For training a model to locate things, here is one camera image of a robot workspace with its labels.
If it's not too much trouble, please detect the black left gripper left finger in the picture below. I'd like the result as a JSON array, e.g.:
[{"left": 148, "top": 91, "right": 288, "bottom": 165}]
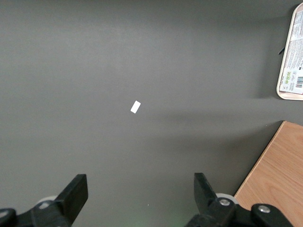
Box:
[{"left": 0, "top": 174, "right": 89, "bottom": 227}]

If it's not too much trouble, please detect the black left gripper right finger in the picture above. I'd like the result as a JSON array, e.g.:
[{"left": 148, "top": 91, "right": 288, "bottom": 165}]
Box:
[{"left": 187, "top": 172, "right": 294, "bottom": 227}]

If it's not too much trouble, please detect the beige plastic tray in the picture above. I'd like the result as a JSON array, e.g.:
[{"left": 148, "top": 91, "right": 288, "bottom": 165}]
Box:
[{"left": 276, "top": 2, "right": 303, "bottom": 101}]

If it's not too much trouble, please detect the wooden drawer cabinet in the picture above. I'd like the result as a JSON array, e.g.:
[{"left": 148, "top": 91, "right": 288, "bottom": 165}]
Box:
[{"left": 233, "top": 120, "right": 303, "bottom": 227}]

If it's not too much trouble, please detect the small white tape marker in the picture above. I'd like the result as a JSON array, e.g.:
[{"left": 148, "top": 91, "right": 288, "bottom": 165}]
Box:
[{"left": 130, "top": 100, "right": 142, "bottom": 114}]

